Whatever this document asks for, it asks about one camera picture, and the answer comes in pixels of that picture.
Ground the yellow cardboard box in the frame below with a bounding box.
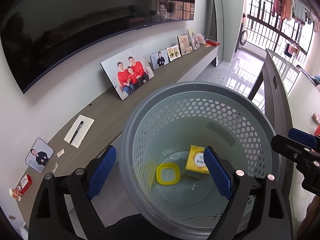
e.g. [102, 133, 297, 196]
[185, 145, 209, 174]

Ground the yellow square plastic lid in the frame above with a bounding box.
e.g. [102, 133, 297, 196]
[156, 163, 181, 186]

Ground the grey perforated trash basket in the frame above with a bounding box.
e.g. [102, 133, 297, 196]
[119, 82, 284, 239]

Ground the person's right hand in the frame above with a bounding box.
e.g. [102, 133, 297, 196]
[297, 195, 320, 238]

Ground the pink snack wrapper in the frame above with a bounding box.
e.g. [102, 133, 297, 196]
[312, 113, 320, 125]

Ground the red white small box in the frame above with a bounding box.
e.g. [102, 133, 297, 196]
[9, 174, 32, 201]

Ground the rounded man portrait coaster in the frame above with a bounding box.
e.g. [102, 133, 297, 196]
[25, 138, 54, 173]

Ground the white notepad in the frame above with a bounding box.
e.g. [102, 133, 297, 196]
[64, 115, 94, 148]

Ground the black pen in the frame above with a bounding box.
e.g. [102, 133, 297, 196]
[69, 120, 84, 144]

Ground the bicycle on balcony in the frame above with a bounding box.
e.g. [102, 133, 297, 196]
[235, 14, 248, 52]

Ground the black window grille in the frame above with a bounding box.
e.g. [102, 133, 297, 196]
[245, 0, 313, 66]

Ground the hanging laundry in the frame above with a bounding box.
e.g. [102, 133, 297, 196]
[271, 0, 319, 33]

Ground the red packet on cabinet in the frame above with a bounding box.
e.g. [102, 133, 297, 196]
[204, 40, 220, 47]

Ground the pink plush toy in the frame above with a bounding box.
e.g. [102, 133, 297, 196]
[197, 34, 206, 45]

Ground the leaning floor mirror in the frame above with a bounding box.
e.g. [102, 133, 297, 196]
[210, 0, 224, 66]

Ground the large black television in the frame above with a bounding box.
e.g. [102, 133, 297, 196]
[1, 0, 195, 92]

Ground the child photo frame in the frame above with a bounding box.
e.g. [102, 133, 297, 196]
[187, 28, 200, 50]

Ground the large family photo frame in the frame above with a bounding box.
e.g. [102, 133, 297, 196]
[101, 46, 154, 100]

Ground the baby photo frame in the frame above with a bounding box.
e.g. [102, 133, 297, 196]
[177, 35, 192, 56]

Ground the scalloped yellow photo frame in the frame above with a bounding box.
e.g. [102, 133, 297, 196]
[166, 44, 181, 62]

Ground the man portrait photo frame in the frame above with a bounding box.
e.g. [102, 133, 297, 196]
[150, 50, 169, 70]

